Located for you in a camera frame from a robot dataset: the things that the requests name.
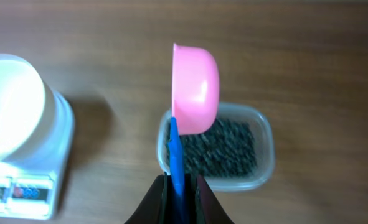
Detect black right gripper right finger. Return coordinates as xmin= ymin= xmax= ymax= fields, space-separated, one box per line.
xmin=185 ymin=174 xmax=234 ymax=224

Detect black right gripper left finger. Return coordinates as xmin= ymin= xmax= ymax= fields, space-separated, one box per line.
xmin=125 ymin=174 xmax=172 ymax=224

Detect pink scoop blue handle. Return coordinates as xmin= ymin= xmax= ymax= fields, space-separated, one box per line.
xmin=167 ymin=44 xmax=219 ymax=223

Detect white digital kitchen scale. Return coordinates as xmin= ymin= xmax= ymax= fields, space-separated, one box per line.
xmin=0 ymin=91 xmax=75 ymax=220

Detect white round bowl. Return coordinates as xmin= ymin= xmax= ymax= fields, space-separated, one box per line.
xmin=0 ymin=54 xmax=55 ymax=161

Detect clear plastic food container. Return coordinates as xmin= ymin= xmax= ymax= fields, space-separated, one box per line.
xmin=156 ymin=103 xmax=275 ymax=192

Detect black beans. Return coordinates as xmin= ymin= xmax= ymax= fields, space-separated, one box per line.
xmin=180 ymin=119 xmax=257 ymax=178

